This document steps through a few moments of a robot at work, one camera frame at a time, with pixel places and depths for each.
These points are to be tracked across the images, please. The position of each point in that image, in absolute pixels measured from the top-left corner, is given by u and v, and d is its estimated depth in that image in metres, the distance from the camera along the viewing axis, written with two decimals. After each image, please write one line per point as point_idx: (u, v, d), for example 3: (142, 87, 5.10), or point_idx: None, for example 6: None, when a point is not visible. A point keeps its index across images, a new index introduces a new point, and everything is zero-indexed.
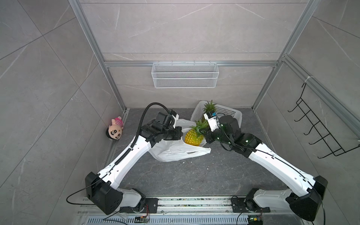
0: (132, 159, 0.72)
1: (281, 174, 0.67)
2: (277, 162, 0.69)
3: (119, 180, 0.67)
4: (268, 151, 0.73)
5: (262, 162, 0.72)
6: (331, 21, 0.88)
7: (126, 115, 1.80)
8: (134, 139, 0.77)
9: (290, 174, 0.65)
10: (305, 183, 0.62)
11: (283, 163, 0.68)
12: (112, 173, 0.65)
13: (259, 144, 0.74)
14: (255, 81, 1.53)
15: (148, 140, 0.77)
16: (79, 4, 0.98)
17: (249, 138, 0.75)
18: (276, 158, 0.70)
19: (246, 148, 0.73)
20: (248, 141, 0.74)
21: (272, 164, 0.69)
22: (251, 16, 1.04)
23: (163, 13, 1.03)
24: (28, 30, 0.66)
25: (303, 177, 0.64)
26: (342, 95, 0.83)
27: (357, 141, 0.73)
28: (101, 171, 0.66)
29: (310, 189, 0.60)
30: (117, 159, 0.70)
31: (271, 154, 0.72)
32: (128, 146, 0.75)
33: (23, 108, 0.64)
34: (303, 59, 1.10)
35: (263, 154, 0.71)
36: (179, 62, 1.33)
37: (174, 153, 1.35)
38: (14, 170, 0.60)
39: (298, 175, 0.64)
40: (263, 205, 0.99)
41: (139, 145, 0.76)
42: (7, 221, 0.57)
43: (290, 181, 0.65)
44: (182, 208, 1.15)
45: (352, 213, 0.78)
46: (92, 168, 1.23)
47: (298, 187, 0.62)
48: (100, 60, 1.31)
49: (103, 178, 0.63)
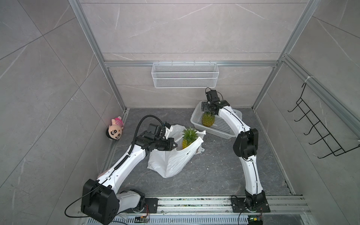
0: (130, 165, 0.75)
1: (230, 123, 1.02)
2: (232, 116, 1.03)
3: (118, 185, 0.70)
4: (230, 109, 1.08)
5: (225, 117, 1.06)
6: (331, 21, 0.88)
7: (126, 115, 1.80)
8: (131, 147, 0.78)
9: (236, 123, 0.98)
10: (243, 129, 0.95)
11: (235, 117, 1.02)
12: (112, 178, 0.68)
13: (227, 105, 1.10)
14: (255, 80, 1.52)
15: (144, 147, 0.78)
16: (79, 4, 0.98)
17: (222, 101, 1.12)
18: (233, 114, 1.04)
19: (217, 106, 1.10)
20: (221, 103, 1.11)
21: (228, 117, 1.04)
22: (251, 16, 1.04)
23: (163, 13, 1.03)
24: (28, 30, 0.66)
25: (242, 125, 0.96)
26: (342, 95, 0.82)
27: (357, 141, 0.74)
28: (101, 177, 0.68)
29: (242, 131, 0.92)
30: (116, 165, 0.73)
31: (230, 111, 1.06)
32: (126, 153, 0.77)
33: (23, 108, 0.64)
34: (303, 58, 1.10)
35: (225, 111, 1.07)
36: (178, 62, 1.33)
37: (176, 163, 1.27)
38: (14, 170, 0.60)
39: (240, 124, 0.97)
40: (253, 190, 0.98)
41: (136, 152, 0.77)
42: (8, 221, 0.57)
43: (234, 128, 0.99)
44: (182, 208, 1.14)
45: (352, 213, 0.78)
46: (92, 168, 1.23)
47: (236, 131, 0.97)
48: (100, 60, 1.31)
49: (103, 183, 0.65)
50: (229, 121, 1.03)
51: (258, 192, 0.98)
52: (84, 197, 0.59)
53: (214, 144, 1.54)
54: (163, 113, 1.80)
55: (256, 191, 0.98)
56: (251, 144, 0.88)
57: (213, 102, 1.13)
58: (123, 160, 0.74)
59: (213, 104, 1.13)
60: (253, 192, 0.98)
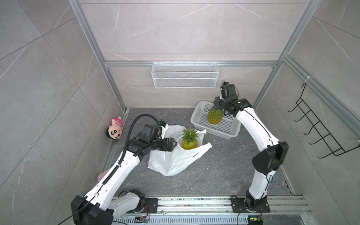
0: (122, 176, 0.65)
1: (253, 132, 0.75)
2: (256, 122, 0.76)
3: (110, 200, 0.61)
4: (253, 114, 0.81)
5: (244, 122, 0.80)
6: (331, 21, 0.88)
7: (126, 115, 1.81)
8: (122, 155, 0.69)
9: (259, 132, 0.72)
10: (270, 141, 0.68)
11: (259, 125, 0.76)
12: (100, 194, 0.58)
13: (249, 108, 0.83)
14: (255, 81, 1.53)
15: (136, 154, 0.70)
16: (79, 4, 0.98)
17: (242, 101, 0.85)
18: (257, 121, 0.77)
19: (236, 107, 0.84)
20: (240, 103, 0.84)
21: (250, 123, 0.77)
22: (251, 16, 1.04)
23: (163, 13, 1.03)
24: (28, 30, 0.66)
25: (269, 137, 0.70)
26: (342, 95, 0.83)
27: (357, 141, 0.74)
28: (88, 193, 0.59)
29: (269, 145, 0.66)
30: (105, 178, 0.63)
31: (253, 116, 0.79)
32: (116, 163, 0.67)
33: (23, 108, 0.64)
34: (303, 58, 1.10)
35: (246, 115, 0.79)
36: (179, 62, 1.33)
37: (180, 163, 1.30)
38: (14, 170, 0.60)
39: (267, 135, 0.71)
40: (257, 196, 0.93)
41: (128, 161, 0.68)
42: (7, 221, 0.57)
43: (258, 138, 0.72)
44: (182, 208, 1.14)
45: (352, 213, 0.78)
46: (92, 168, 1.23)
47: (261, 143, 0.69)
48: (100, 60, 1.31)
49: (91, 201, 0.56)
50: (250, 128, 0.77)
51: (261, 197, 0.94)
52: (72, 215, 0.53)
53: (214, 144, 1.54)
54: (163, 113, 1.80)
55: (260, 197, 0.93)
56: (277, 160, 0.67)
57: (229, 101, 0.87)
58: (113, 171, 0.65)
59: (230, 103, 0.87)
60: (258, 198, 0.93)
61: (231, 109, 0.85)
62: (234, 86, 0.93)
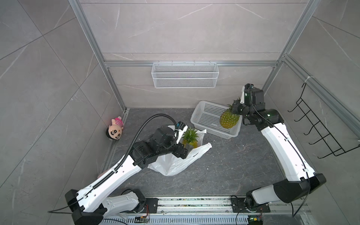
0: (114, 183, 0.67)
1: (283, 156, 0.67)
2: (288, 146, 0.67)
3: (97, 203, 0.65)
4: (285, 133, 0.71)
5: (273, 141, 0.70)
6: (331, 21, 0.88)
7: (126, 115, 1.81)
8: (121, 160, 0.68)
9: (293, 160, 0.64)
10: (304, 174, 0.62)
11: (292, 149, 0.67)
12: (88, 198, 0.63)
13: (280, 123, 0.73)
14: (255, 80, 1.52)
15: (136, 164, 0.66)
16: (79, 4, 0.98)
17: (273, 113, 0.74)
18: (289, 143, 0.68)
19: (265, 120, 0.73)
20: (270, 116, 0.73)
21: (281, 145, 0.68)
22: (251, 16, 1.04)
23: (163, 13, 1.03)
24: (28, 31, 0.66)
25: (303, 167, 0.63)
26: (342, 96, 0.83)
27: (357, 141, 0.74)
28: (80, 191, 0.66)
29: (304, 178, 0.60)
30: (97, 182, 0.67)
31: (286, 136, 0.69)
32: (112, 169, 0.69)
33: (23, 108, 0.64)
34: (303, 58, 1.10)
35: (277, 134, 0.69)
36: (178, 62, 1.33)
37: (180, 163, 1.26)
38: (14, 170, 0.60)
39: (300, 164, 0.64)
40: (259, 200, 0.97)
41: (124, 168, 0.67)
42: (8, 221, 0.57)
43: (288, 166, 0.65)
44: (182, 208, 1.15)
45: (352, 213, 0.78)
46: (92, 168, 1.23)
47: (293, 173, 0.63)
48: (100, 60, 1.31)
49: (79, 201, 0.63)
50: (280, 150, 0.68)
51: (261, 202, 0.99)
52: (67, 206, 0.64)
53: (214, 144, 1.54)
54: (163, 113, 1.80)
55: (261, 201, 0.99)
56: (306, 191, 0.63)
57: (257, 112, 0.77)
58: (108, 177, 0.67)
59: (257, 115, 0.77)
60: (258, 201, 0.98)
61: (257, 123, 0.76)
62: (263, 92, 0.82)
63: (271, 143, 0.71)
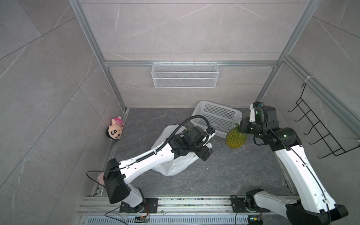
0: (152, 163, 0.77)
1: (301, 183, 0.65)
2: (306, 172, 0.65)
3: (133, 176, 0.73)
4: (303, 158, 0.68)
5: (289, 164, 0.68)
6: (331, 21, 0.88)
7: (126, 115, 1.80)
8: (161, 145, 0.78)
9: (311, 189, 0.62)
10: (324, 206, 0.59)
11: (311, 176, 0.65)
12: (130, 168, 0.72)
13: (296, 145, 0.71)
14: (255, 80, 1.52)
15: (173, 152, 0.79)
16: (79, 4, 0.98)
17: (288, 133, 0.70)
18: (307, 169, 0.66)
19: (281, 142, 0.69)
20: (287, 137, 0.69)
21: (298, 170, 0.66)
22: (251, 16, 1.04)
23: (163, 13, 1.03)
24: (28, 30, 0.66)
25: (323, 197, 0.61)
26: (342, 96, 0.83)
27: (357, 141, 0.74)
28: (123, 162, 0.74)
29: (324, 210, 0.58)
30: (139, 157, 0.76)
31: (304, 161, 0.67)
32: (153, 149, 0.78)
33: (23, 108, 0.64)
34: (303, 58, 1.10)
35: (295, 159, 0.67)
36: (179, 62, 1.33)
37: (180, 162, 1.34)
38: (14, 169, 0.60)
39: (320, 194, 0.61)
40: (259, 203, 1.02)
41: (163, 153, 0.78)
42: (8, 221, 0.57)
43: (307, 194, 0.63)
44: (182, 208, 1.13)
45: (352, 213, 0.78)
46: (92, 168, 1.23)
47: (312, 202, 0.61)
48: (100, 60, 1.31)
49: (121, 169, 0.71)
50: (297, 176, 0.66)
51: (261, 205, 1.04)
52: (106, 171, 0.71)
53: (214, 144, 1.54)
54: (163, 113, 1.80)
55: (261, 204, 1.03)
56: None
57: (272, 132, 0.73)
58: (148, 155, 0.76)
59: (273, 135, 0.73)
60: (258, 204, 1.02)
61: (271, 142, 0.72)
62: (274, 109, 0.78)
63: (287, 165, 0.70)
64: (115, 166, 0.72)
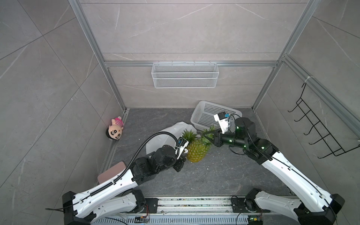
0: (109, 194, 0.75)
1: (297, 187, 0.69)
2: (294, 176, 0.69)
3: (89, 209, 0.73)
4: (285, 161, 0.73)
5: (277, 171, 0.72)
6: (331, 21, 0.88)
7: (126, 115, 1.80)
8: (122, 174, 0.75)
9: (308, 191, 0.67)
10: (323, 201, 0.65)
11: (301, 178, 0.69)
12: (83, 203, 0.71)
13: (276, 153, 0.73)
14: (255, 81, 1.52)
15: (135, 180, 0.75)
16: (79, 4, 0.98)
17: (265, 144, 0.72)
18: (294, 171, 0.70)
19: (262, 154, 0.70)
20: (264, 148, 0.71)
21: (288, 176, 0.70)
22: (251, 15, 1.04)
23: (163, 13, 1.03)
24: (28, 30, 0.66)
25: (319, 194, 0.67)
26: (342, 95, 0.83)
27: (357, 141, 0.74)
28: (77, 195, 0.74)
29: (326, 207, 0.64)
30: (95, 190, 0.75)
31: (288, 165, 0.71)
32: (111, 180, 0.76)
33: (23, 108, 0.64)
34: (303, 58, 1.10)
35: (279, 166, 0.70)
36: (178, 62, 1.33)
37: None
38: (14, 169, 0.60)
39: (315, 191, 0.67)
40: (263, 206, 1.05)
41: (122, 182, 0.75)
42: (8, 221, 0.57)
43: (306, 196, 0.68)
44: (182, 208, 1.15)
45: (352, 213, 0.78)
46: (92, 168, 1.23)
47: (314, 203, 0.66)
48: (100, 60, 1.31)
49: (74, 205, 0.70)
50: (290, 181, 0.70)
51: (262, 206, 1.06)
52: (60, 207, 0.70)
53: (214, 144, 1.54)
54: (163, 113, 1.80)
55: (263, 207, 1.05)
56: None
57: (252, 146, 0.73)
58: (105, 187, 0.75)
59: (252, 148, 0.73)
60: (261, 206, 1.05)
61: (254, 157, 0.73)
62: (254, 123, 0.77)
63: (276, 174, 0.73)
64: (68, 201, 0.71)
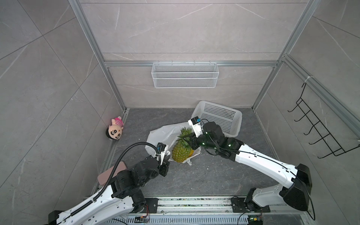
0: (91, 212, 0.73)
1: (266, 169, 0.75)
2: (260, 160, 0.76)
3: None
4: (251, 150, 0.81)
5: (247, 161, 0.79)
6: (331, 21, 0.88)
7: (126, 115, 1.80)
8: (100, 191, 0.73)
9: (274, 168, 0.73)
10: (289, 174, 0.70)
11: (266, 159, 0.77)
12: (66, 222, 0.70)
13: (242, 145, 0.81)
14: (255, 80, 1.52)
15: (115, 196, 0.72)
16: (79, 4, 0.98)
17: (232, 141, 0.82)
18: (259, 156, 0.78)
19: (231, 152, 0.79)
20: (231, 146, 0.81)
21: (255, 161, 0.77)
22: (251, 15, 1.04)
23: (163, 13, 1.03)
24: (28, 30, 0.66)
25: (285, 168, 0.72)
26: (342, 95, 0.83)
27: (357, 141, 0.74)
28: (61, 214, 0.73)
29: (294, 178, 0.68)
30: (75, 209, 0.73)
31: (253, 153, 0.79)
32: (92, 198, 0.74)
33: (23, 108, 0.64)
34: (303, 58, 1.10)
35: (246, 155, 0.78)
36: (178, 62, 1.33)
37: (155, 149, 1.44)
38: (15, 169, 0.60)
39: (281, 168, 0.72)
40: (262, 204, 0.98)
41: (103, 198, 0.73)
42: (7, 222, 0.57)
43: (276, 175, 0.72)
44: (182, 208, 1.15)
45: (353, 214, 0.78)
46: (92, 168, 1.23)
47: (283, 179, 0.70)
48: (100, 60, 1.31)
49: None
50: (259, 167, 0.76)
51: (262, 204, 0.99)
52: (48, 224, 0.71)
53: None
54: (163, 113, 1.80)
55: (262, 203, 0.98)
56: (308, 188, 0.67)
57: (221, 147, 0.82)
58: (86, 205, 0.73)
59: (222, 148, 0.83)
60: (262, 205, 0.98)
61: (226, 156, 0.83)
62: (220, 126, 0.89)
63: (248, 164, 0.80)
64: (54, 220, 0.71)
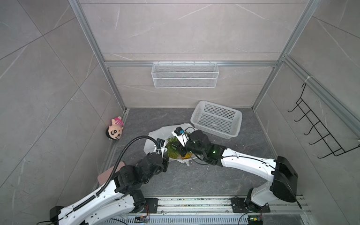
0: (94, 206, 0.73)
1: (248, 168, 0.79)
2: (242, 160, 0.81)
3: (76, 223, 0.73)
4: (233, 152, 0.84)
5: (231, 164, 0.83)
6: (331, 21, 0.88)
7: (126, 115, 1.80)
8: (101, 188, 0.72)
9: (255, 165, 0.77)
10: (267, 167, 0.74)
11: (246, 158, 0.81)
12: (68, 218, 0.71)
13: (225, 150, 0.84)
14: (255, 80, 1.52)
15: (118, 191, 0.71)
16: (79, 4, 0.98)
17: (217, 148, 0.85)
18: (241, 157, 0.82)
19: (217, 160, 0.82)
20: (215, 153, 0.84)
21: (239, 164, 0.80)
22: (251, 15, 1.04)
23: (163, 13, 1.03)
24: (28, 30, 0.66)
25: (264, 163, 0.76)
26: (342, 95, 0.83)
27: (357, 141, 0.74)
28: (63, 210, 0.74)
29: (273, 171, 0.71)
30: (78, 204, 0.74)
31: (236, 154, 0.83)
32: (94, 193, 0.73)
33: (23, 108, 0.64)
34: (303, 58, 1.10)
35: (229, 158, 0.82)
36: (178, 62, 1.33)
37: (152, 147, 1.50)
38: (15, 169, 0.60)
39: (261, 163, 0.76)
40: (261, 203, 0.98)
41: (106, 193, 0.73)
42: (7, 221, 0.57)
43: (258, 171, 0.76)
44: (182, 208, 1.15)
45: (353, 213, 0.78)
46: (92, 168, 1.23)
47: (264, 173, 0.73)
48: (100, 60, 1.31)
49: (60, 220, 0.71)
50: (243, 166, 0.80)
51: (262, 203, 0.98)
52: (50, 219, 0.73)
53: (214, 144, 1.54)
54: (163, 113, 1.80)
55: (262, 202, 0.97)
56: (292, 179, 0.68)
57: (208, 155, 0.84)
58: (88, 200, 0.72)
59: (208, 155, 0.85)
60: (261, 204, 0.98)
61: (212, 162, 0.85)
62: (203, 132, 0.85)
63: (233, 166, 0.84)
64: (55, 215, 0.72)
